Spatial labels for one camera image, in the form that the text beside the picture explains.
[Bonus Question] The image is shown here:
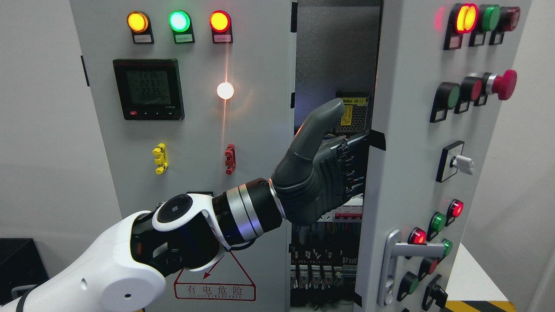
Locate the yellow indicator lamp left door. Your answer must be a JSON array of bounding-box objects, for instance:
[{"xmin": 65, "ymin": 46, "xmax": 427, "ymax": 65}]
[{"xmin": 127, "ymin": 11, "xmax": 154, "ymax": 44}]

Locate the red terminal connector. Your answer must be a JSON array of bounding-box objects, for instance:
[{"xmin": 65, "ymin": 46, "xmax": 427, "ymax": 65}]
[{"xmin": 224, "ymin": 143, "xmax": 236, "ymax": 175}]

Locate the white table with hazard stripes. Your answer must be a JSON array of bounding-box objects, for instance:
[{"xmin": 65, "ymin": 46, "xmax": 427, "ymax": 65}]
[{"xmin": 447, "ymin": 244, "xmax": 516, "ymax": 312}]

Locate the red emergency stop button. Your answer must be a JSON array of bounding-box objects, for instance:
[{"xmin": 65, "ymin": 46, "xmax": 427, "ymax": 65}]
[{"xmin": 473, "ymin": 69, "xmax": 518, "ymax": 107}]

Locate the red indicator lamp left door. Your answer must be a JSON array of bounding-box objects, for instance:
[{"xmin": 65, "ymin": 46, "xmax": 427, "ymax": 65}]
[{"xmin": 209, "ymin": 10, "xmax": 233, "ymax": 44}]

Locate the black box on floor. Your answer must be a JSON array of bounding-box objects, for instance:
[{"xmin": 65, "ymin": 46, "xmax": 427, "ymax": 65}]
[{"xmin": 0, "ymin": 238, "xmax": 49, "ymax": 305}]

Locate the grey cabinet door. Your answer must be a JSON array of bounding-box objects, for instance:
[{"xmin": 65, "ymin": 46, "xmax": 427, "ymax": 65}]
[
  {"xmin": 353, "ymin": 0, "xmax": 532, "ymax": 312},
  {"xmin": 69, "ymin": 0, "xmax": 297, "ymax": 312}
]

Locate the white socket breaker row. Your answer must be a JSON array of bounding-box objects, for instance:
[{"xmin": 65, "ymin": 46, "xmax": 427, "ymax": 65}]
[{"xmin": 320, "ymin": 194, "xmax": 363, "ymax": 223}]

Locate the red electric hazard warning sticker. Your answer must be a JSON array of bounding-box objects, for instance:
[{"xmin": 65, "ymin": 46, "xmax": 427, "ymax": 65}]
[{"xmin": 173, "ymin": 252, "xmax": 257, "ymax": 301}]

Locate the relay terminal block row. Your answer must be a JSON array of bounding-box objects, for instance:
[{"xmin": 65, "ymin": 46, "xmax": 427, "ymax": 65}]
[{"xmin": 289, "ymin": 244, "xmax": 359, "ymax": 290}]

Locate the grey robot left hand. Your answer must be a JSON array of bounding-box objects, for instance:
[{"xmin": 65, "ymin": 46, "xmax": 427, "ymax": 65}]
[{"xmin": 271, "ymin": 98, "xmax": 369, "ymax": 226}]

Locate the yellow terminal connector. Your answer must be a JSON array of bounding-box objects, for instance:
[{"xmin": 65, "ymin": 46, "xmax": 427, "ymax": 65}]
[{"xmin": 152, "ymin": 143, "xmax": 169, "ymax": 175}]

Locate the metal mesh power supply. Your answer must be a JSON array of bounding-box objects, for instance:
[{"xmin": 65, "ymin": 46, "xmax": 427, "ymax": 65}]
[{"xmin": 332, "ymin": 91, "xmax": 369, "ymax": 134}]

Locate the green indicator lamp left door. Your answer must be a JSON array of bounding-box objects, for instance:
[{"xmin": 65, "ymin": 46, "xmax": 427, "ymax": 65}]
[{"xmin": 168, "ymin": 10, "xmax": 196, "ymax": 44}]

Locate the white indicator lamp left door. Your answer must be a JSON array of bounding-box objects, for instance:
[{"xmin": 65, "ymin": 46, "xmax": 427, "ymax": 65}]
[{"xmin": 216, "ymin": 81, "xmax": 235, "ymax": 100}]

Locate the black digital power meter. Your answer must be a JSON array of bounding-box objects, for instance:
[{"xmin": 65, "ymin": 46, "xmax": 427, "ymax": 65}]
[{"xmin": 112, "ymin": 58, "xmax": 185, "ymax": 121}]

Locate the white rotary selector switch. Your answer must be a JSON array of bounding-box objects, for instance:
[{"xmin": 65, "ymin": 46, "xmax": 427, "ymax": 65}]
[{"xmin": 186, "ymin": 191, "xmax": 214, "ymax": 197}]

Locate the white selector switch right door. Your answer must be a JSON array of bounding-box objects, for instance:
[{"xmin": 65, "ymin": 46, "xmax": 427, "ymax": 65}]
[{"xmin": 435, "ymin": 140, "xmax": 474, "ymax": 182}]

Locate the grey electrical cabinet body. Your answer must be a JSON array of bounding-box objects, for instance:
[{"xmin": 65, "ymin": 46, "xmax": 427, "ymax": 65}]
[{"xmin": 290, "ymin": 0, "xmax": 381, "ymax": 312}]

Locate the silver door handle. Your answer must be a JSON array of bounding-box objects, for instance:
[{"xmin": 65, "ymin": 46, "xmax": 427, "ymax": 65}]
[{"xmin": 377, "ymin": 229, "xmax": 445, "ymax": 307}]

